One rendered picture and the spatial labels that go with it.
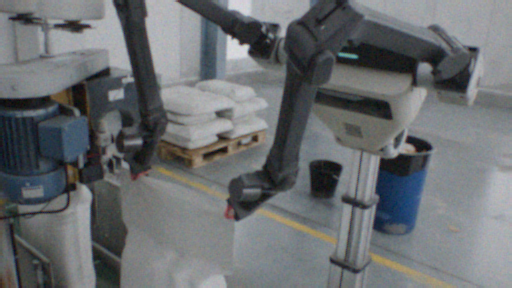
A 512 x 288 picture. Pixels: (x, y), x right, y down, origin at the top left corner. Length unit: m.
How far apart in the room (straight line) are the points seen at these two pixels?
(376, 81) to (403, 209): 2.19
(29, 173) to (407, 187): 2.62
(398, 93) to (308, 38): 0.50
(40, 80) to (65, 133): 0.13
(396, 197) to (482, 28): 6.05
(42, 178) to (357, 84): 0.86
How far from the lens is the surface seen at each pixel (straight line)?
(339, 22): 0.78
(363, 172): 1.58
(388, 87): 1.26
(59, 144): 1.13
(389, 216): 3.41
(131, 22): 1.15
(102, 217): 2.38
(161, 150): 4.56
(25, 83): 1.13
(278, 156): 1.02
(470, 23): 9.06
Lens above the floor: 1.61
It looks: 19 degrees down
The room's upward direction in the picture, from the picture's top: 4 degrees clockwise
